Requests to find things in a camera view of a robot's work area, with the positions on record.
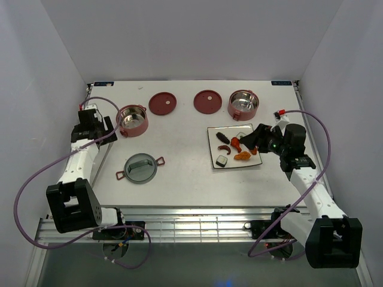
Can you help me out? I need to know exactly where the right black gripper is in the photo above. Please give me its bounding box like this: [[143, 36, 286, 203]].
[[239, 123, 288, 157]]

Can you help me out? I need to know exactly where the orange fried nugget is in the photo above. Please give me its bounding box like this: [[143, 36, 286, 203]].
[[234, 151, 251, 160]]

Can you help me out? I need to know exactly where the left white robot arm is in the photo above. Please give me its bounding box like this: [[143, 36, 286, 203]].
[[46, 104, 127, 239]]

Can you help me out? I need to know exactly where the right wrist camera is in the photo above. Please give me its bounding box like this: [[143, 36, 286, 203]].
[[271, 109, 290, 132]]

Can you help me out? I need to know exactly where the right blue corner label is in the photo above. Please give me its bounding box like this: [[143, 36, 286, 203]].
[[271, 81, 292, 86]]

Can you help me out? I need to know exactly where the aluminium frame rail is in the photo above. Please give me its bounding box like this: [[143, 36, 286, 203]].
[[35, 206, 358, 243]]

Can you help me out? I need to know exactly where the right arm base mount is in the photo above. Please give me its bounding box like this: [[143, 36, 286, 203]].
[[244, 219, 293, 239]]

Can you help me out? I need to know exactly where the grey transparent top lid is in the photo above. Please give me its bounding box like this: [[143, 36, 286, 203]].
[[115, 153, 166, 184]]

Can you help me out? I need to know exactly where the dark red sausage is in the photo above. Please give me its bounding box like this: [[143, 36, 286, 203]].
[[217, 145, 231, 155]]

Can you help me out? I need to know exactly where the dark sea cucumber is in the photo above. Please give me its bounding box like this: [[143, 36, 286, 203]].
[[215, 132, 230, 145]]

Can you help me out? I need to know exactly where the white square plate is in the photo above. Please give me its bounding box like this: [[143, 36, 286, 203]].
[[207, 124, 263, 169]]

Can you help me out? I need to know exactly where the left blue corner label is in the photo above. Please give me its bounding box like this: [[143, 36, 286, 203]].
[[93, 81, 114, 87]]

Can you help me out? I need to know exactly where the sushi roll piece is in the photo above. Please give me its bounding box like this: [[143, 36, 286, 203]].
[[215, 155, 228, 167]]

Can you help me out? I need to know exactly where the orange shrimp piece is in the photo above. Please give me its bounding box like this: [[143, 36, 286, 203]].
[[251, 146, 258, 155]]

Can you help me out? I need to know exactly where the pink lunch bowl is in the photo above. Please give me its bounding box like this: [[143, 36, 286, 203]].
[[115, 105, 149, 138], [227, 90, 260, 121]]

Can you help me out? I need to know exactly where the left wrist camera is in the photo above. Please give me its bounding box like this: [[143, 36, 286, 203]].
[[78, 103, 99, 117]]

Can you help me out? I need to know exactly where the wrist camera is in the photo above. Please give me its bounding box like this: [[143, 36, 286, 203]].
[[78, 103, 99, 117], [271, 109, 290, 132]]

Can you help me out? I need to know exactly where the dark red lid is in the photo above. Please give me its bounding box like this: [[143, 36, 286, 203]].
[[193, 90, 222, 114], [148, 91, 177, 115]]

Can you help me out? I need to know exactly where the red chicken drumstick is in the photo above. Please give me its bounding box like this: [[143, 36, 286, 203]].
[[230, 137, 242, 153]]

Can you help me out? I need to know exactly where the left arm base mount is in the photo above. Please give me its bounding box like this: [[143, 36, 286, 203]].
[[92, 221, 146, 241]]

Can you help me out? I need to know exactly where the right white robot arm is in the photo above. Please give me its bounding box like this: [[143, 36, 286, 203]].
[[239, 124, 363, 268]]

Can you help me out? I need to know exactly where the blue corner label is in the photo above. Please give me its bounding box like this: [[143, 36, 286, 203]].
[[93, 81, 114, 87], [271, 81, 292, 86]]

